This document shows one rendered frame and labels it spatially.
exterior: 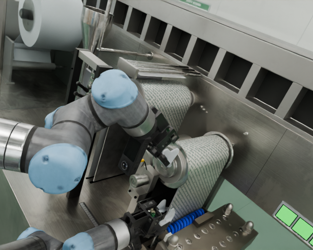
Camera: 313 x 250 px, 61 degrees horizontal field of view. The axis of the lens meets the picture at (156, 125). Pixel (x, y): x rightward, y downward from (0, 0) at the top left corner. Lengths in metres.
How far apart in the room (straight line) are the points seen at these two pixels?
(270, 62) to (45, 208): 0.93
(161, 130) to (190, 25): 0.64
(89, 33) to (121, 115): 0.79
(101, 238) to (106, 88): 0.37
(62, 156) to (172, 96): 0.63
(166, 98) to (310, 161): 0.50
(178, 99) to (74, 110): 0.54
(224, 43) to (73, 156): 0.80
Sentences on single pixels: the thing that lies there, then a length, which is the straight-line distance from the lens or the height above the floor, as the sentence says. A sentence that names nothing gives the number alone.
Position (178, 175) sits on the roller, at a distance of 0.78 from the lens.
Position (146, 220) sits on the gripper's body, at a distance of 0.77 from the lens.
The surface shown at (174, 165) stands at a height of 1.27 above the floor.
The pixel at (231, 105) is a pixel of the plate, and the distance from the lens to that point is 1.04.
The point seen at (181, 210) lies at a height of 1.08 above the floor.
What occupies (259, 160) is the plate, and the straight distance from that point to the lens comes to 1.01.
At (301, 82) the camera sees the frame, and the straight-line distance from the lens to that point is 0.95.
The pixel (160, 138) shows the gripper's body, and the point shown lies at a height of 1.38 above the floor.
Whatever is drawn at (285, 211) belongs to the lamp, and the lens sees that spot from 1.02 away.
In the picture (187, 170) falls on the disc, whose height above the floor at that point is 1.27.
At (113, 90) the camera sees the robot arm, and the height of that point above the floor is 1.51.
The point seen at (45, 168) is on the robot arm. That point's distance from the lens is 0.40.
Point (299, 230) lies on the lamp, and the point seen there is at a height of 1.17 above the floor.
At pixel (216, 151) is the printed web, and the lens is 0.90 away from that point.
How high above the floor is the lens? 1.68
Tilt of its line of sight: 25 degrees down
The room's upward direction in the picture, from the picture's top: 21 degrees clockwise
